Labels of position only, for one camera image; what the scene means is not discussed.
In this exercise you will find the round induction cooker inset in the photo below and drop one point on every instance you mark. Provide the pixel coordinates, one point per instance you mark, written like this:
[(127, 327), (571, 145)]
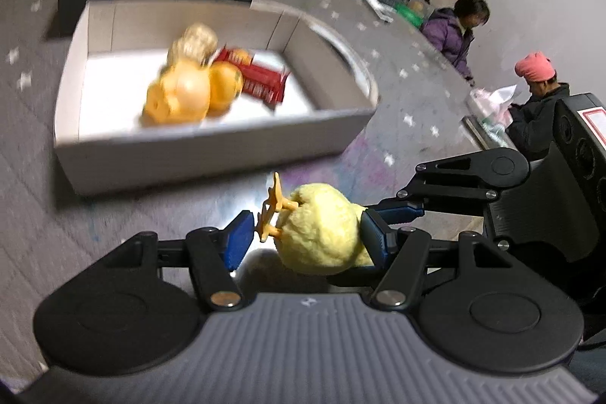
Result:
[(359, 70)]

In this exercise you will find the yellow rubber duck toy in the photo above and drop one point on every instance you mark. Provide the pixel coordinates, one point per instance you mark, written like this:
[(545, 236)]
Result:
[(188, 93)]

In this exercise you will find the person with pink hat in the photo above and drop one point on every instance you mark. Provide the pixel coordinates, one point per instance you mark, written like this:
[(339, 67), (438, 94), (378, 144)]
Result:
[(531, 130)]

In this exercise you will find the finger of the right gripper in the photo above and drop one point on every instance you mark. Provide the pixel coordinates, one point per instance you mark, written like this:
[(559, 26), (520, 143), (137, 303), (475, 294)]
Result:
[(395, 211)]

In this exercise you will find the yellow plush chick toy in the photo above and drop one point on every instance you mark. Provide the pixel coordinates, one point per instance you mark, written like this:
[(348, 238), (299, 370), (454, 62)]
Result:
[(315, 229)]

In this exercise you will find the person in purple jacket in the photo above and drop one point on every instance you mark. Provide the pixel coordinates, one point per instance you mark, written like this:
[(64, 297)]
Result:
[(450, 31)]

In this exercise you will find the white cardboard box tray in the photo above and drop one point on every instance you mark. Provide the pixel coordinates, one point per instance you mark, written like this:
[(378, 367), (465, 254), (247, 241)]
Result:
[(119, 47)]

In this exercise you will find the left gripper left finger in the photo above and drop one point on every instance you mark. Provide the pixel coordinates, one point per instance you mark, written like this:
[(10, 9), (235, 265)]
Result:
[(214, 254)]

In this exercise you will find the tan peanut toy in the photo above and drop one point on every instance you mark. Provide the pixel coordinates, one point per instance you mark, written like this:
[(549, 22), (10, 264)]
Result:
[(198, 43)]

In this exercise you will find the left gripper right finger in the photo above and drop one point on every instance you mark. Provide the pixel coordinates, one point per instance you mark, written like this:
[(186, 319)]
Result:
[(400, 257)]

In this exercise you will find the grey star quilted table cover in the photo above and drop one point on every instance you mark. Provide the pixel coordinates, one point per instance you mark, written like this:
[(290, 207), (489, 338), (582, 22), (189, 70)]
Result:
[(48, 233)]

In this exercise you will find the red snack packet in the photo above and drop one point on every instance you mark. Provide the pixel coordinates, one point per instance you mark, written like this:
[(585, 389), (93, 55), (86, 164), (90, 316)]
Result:
[(260, 81)]

